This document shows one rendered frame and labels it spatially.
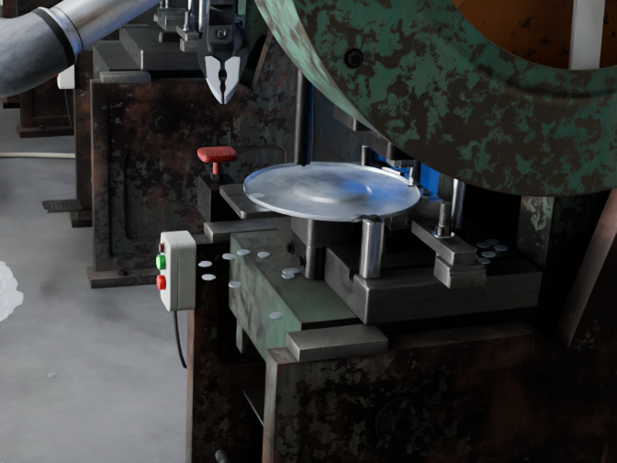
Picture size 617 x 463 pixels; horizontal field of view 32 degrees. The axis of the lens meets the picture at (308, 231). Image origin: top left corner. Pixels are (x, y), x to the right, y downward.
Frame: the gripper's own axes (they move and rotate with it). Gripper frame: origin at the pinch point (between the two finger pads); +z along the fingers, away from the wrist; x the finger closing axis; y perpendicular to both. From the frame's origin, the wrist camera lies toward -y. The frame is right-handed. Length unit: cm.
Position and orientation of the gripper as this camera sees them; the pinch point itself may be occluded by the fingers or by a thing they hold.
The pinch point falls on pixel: (223, 97)
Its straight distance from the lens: 197.5
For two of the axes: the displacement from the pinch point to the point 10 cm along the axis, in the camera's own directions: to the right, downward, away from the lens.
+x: -10.0, -0.2, 0.1
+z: -0.2, 9.3, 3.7
